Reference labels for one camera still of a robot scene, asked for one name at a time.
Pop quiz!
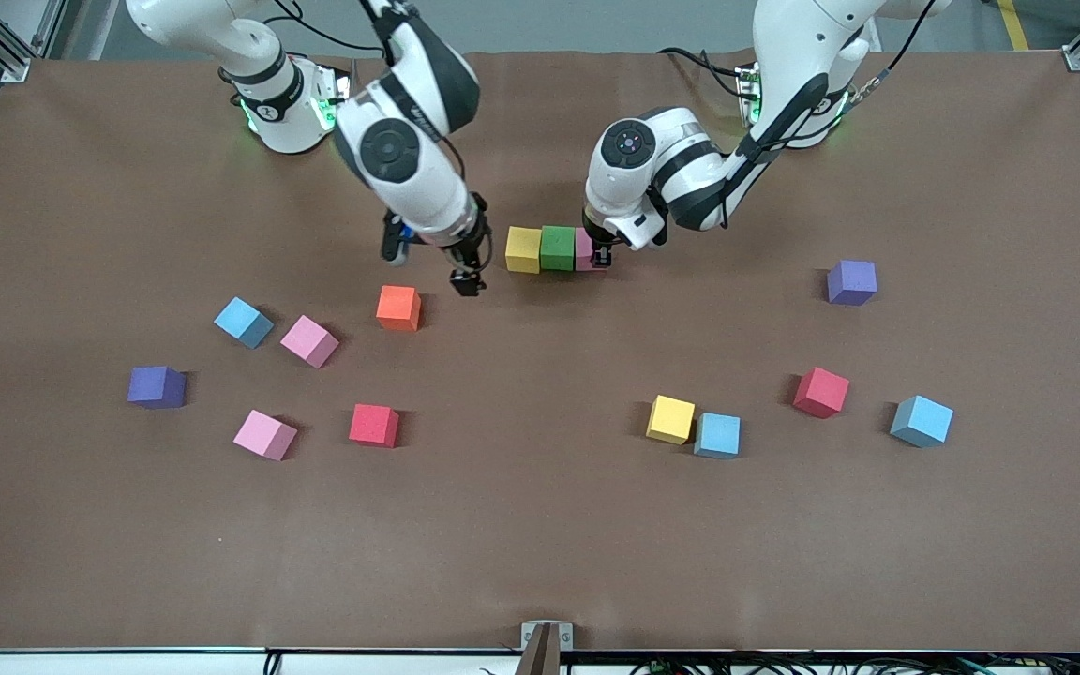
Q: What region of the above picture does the blue foam cube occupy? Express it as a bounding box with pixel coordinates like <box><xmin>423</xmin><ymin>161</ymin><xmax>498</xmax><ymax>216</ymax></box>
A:
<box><xmin>214</xmin><ymin>297</ymin><xmax>275</xmax><ymax>350</ymax></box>
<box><xmin>890</xmin><ymin>394</ymin><xmax>954</xmax><ymax>448</ymax></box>
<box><xmin>694</xmin><ymin>412</ymin><xmax>743</xmax><ymax>460</ymax></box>

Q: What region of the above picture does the brown table cover mat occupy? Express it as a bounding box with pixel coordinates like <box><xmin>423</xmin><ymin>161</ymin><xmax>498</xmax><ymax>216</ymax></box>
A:
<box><xmin>0</xmin><ymin>47</ymin><xmax>1080</xmax><ymax>654</ymax></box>

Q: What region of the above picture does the green foam cube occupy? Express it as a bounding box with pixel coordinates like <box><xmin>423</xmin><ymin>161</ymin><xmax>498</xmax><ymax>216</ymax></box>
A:
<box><xmin>540</xmin><ymin>225</ymin><xmax>577</xmax><ymax>273</ymax></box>

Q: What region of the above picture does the red foam cube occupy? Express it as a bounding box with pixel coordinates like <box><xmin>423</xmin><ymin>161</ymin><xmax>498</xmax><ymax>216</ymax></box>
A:
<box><xmin>349</xmin><ymin>403</ymin><xmax>400</xmax><ymax>448</ymax></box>
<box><xmin>792</xmin><ymin>367</ymin><xmax>850</xmax><ymax>419</ymax></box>

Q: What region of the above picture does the purple foam cube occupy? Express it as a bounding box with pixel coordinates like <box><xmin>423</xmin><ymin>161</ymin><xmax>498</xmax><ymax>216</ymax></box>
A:
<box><xmin>127</xmin><ymin>366</ymin><xmax>187</xmax><ymax>410</ymax></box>
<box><xmin>826</xmin><ymin>260</ymin><xmax>878</xmax><ymax>307</ymax></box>

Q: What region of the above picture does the black arm base cable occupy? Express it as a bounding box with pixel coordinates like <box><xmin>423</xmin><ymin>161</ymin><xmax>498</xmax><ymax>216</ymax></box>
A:
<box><xmin>658</xmin><ymin>45</ymin><xmax>755</xmax><ymax>95</ymax></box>

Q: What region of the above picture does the yellow foam cube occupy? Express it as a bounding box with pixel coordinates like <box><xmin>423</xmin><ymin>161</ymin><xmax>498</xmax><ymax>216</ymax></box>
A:
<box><xmin>646</xmin><ymin>394</ymin><xmax>697</xmax><ymax>446</ymax></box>
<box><xmin>505</xmin><ymin>227</ymin><xmax>542</xmax><ymax>275</ymax></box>

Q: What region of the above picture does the orange foam cube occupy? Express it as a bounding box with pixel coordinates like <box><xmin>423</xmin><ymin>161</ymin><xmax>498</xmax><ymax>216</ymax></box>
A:
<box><xmin>376</xmin><ymin>285</ymin><xmax>423</xmax><ymax>332</ymax></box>

